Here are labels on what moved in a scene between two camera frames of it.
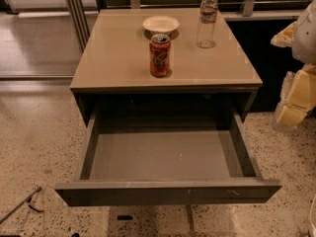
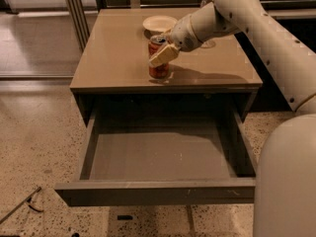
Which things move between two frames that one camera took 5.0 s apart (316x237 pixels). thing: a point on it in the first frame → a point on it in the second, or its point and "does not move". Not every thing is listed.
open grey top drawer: [166, 158] does not move
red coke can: [160, 64] does not move
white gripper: [305, 39] → [182, 34]
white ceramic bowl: [160, 25] does not move
